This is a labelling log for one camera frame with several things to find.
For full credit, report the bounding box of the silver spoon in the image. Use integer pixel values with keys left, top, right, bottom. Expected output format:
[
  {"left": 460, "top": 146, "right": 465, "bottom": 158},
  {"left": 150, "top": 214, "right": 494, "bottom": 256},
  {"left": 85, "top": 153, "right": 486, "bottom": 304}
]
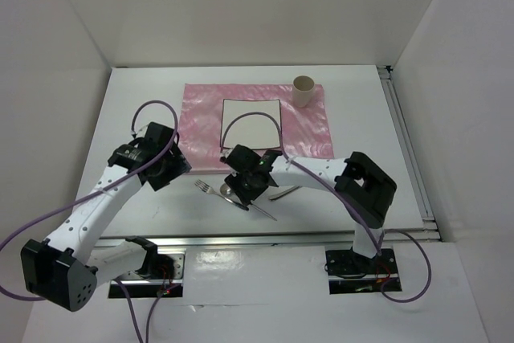
[{"left": 220, "top": 183, "right": 277, "bottom": 221}]

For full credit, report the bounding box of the square white plate black rim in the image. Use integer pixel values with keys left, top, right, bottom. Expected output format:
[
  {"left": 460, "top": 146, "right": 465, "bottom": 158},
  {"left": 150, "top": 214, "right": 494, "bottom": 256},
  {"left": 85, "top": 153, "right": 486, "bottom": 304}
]
[{"left": 220, "top": 99, "right": 281, "bottom": 150}]

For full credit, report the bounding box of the silver table knife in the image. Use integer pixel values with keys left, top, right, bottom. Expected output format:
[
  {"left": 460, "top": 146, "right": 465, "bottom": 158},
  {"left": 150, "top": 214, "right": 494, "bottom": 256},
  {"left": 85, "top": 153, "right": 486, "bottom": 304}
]
[{"left": 267, "top": 186, "right": 300, "bottom": 202}]

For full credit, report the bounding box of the pink satin rose placemat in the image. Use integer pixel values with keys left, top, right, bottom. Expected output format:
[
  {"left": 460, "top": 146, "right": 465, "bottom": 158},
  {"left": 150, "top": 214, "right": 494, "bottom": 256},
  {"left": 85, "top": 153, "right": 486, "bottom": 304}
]
[{"left": 178, "top": 84, "right": 334, "bottom": 174}]

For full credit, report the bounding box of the beige ceramic cup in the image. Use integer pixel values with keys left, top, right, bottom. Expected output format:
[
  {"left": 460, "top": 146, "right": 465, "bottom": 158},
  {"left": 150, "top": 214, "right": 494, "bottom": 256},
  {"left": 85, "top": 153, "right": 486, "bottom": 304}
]
[{"left": 292, "top": 76, "right": 315, "bottom": 108}]

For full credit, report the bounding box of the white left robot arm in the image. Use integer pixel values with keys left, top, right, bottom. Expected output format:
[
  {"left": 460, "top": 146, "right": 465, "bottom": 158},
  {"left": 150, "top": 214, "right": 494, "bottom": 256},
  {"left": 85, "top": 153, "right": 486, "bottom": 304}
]
[{"left": 21, "top": 122, "right": 191, "bottom": 312}]

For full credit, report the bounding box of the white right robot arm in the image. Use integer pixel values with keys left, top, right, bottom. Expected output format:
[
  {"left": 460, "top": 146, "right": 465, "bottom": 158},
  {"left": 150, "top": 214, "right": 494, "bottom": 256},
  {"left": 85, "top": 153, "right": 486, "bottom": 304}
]
[{"left": 220, "top": 145, "right": 397, "bottom": 272}]

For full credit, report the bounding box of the silver fork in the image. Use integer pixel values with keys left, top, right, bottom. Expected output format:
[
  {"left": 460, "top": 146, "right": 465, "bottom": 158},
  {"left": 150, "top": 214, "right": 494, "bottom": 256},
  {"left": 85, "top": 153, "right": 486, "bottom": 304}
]
[{"left": 194, "top": 180, "right": 229, "bottom": 200}]

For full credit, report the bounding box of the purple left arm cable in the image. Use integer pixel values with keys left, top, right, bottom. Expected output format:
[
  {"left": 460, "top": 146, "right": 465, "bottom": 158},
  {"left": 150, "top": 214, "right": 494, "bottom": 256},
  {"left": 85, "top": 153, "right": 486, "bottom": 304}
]
[{"left": 0, "top": 100, "right": 180, "bottom": 343}]

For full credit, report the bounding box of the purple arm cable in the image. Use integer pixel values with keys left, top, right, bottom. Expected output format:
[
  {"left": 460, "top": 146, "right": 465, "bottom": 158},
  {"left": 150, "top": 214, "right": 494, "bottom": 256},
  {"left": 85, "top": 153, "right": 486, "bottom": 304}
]
[
  {"left": 221, "top": 112, "right": 433, "bottom": 304},
  {"left": 0, "top": 100, "right": 180, "bottom": 343}
]

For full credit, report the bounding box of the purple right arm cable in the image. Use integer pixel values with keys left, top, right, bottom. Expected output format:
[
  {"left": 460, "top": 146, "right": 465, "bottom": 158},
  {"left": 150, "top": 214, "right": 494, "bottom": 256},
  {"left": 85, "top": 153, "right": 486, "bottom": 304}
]
[{"left": 221, "top": 112, "right": 433, "bottom": 304}]

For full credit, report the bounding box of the aluminium front rail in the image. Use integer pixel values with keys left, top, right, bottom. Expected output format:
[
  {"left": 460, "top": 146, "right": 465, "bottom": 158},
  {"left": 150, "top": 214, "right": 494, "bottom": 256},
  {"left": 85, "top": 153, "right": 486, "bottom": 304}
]
[{"left": 96, "top": 230, "right": 362, "bottom": 251}]

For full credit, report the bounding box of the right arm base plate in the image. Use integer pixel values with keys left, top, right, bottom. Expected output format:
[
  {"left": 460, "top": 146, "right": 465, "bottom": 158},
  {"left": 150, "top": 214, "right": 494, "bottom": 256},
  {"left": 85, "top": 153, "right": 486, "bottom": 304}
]
[{"left": 324, "top": 248, "right": 402, "bottom": 295}]

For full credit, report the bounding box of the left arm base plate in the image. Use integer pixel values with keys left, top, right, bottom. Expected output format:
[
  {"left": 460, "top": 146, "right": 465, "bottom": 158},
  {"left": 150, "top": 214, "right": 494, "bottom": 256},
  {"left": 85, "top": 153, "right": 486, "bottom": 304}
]
[{"left": 119, "top": 251, "right": 186, "bottom": 299}]

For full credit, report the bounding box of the aluminium side rail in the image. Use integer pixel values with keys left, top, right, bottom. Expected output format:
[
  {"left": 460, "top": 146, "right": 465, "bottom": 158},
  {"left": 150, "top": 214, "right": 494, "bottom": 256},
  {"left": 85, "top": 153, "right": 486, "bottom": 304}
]
[{"left": 377, "top": 66, "right": 442, "bottom": 241}]

